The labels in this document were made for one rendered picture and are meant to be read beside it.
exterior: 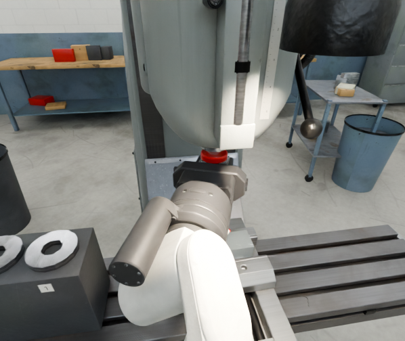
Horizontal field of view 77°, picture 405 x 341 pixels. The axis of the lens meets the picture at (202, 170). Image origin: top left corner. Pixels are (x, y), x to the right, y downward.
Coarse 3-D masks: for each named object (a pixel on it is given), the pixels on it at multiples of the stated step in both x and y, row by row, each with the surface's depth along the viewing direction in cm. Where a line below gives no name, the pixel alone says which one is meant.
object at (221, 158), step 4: (200, 152) 44; (204, 152) 44; (224, 152) 44; (200, 156) 44; (204, 156) 43; (208, 156) 43; (212, 156) 43; (216, 156) 43; (220, 156) 43; (224, 156) 43; (204, 160) 43; (208, 160) 43; (212, 160) 42; (216, 160) 42; (220, 160) 43; (224, 160) 43
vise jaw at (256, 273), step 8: (256, 256) 57; (264, 256) 57; (240, 264) 55; (248, 264) 55; (256, 264) 55; (264, 264) 55; (240, 272) 53; (248, 272) 53; (256, 272) 53; (264, 272) 54; (272, 272) 54; (240, 280) 53; (248, 280) 53; (256, 280) 53; (264, 280) 53; (272, 280) 53; (248, 288) 53; (256, 288) 53; (264, 288) 54
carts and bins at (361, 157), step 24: (336, 96) 226; (360, 96) 226; (360, 120) 248; (384, 120) 239; (0, 144) 192; (288, 144) 320; (312, 144) 262; (336, 144) 262; (360, 144) 220; (384, 144) 212; (0, 168) 174; (312, 168) 249; (336, 168) 252; (360, 168) 230; (0, 192) 178; (360, 192) 243; (0, 216) 183; (24, 216) 202
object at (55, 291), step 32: (0, 256) 46; (32, 256) 46; (64, 256) 46; (96, 256) 54; (0, 288) 43; (32, 288) 44; (64, 288) 45; (96, 288) 53; (0, 320) 47; (32, 320) 49; (64, 320) 50; (96, 320) 52
